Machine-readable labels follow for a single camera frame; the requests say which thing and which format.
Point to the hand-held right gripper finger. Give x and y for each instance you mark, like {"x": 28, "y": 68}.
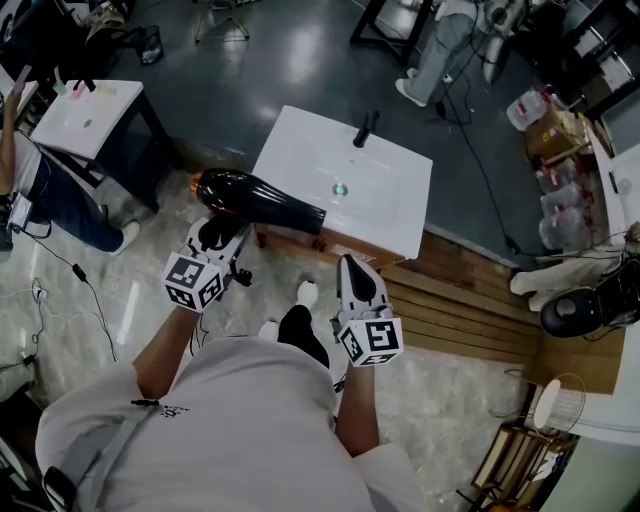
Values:
{"x": 342, "y": 295}
{"x": 380, "y": 297}

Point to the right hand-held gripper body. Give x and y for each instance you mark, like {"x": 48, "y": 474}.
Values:
{"x": 382, "y": 336}

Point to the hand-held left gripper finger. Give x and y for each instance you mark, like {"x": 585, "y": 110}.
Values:
{"x": 236, "y": 245}
{"x": 194, "y": 239}

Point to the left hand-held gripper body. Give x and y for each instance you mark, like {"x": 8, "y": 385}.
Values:
{"x": 187, "y": 275}

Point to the black hair dryer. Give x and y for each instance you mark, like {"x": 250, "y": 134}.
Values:
{"x": 245, "y": 197}

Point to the white washbasin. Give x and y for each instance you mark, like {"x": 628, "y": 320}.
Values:
{"x": 385, "y": 200}

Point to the person's left forearm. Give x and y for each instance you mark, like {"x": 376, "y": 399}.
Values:
{"x": 165, "y": 350}

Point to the person's right forearm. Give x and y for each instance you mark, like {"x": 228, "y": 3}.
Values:
{"x": 357, "y": 415}

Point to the person's right white shoe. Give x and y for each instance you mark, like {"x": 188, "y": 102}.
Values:
{"x": 306, "y": 294}

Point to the person's white shoe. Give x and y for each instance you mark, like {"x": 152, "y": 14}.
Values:
{"x": 268, "y": 331}
{"x": 306, "y": 294}

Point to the wooden vanity cabinet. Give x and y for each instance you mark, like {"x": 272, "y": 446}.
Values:
{"x": 350, "y": 252}

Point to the person's black trousers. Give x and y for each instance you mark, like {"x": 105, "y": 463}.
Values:
{"x": 300, "y": 335}

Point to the wooden slat platform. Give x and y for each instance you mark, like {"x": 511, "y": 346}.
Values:
{"x": 450, "y": 300}

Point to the person's left white shoe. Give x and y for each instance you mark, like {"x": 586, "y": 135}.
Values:
{"x": 268, "y": 331}

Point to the metal drain plug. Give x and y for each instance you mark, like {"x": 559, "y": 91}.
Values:
{"x": 341, "y": 190}

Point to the person's white shirt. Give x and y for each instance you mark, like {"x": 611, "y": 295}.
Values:
{"x": 225, "y": 425}

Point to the white rectangular sink top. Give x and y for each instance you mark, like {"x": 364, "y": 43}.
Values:
{"x": 85, "y": 122}

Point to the small black screen device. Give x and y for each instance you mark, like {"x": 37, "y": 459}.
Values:
{"x": 20, "y": 211}

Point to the white round disc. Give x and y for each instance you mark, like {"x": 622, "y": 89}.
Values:
{"x": 546, "y": 402}

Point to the small black faucet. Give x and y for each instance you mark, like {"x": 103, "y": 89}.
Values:
{"x": 84, "y": 85}

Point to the brown cardboard mat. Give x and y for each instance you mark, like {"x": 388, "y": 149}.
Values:
{"x": 575, "y": 360}

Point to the black mesh wastebasket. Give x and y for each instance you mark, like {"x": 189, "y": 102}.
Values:
{"x": 152, "y": 46}

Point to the clear large water bottle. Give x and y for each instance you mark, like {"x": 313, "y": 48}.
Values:
{"x": 567, "y": 204}
{"x": 560, "y": 176}
{"x": 572, "y": 231}

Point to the white jug red label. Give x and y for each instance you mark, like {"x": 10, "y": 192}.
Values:
{"x": 527, "y": 110}

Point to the brown cardboard box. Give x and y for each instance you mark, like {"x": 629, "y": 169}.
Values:
{"x": 555, "y": 135}

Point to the white rounded cabinet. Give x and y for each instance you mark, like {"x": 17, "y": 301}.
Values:
{"x": 615, "y": 400}

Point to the black high table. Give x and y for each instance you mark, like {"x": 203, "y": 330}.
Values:
{"x": 407, "y": 50}

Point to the white long panel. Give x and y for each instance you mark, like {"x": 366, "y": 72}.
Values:
{"x": 617, "y": 190}

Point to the gold frame shelf rack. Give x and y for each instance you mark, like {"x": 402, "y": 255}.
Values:
{"x": 505, "y": 455}

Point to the white ceramic pedestal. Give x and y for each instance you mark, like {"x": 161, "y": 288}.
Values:
{"x": 555, "y": 277}

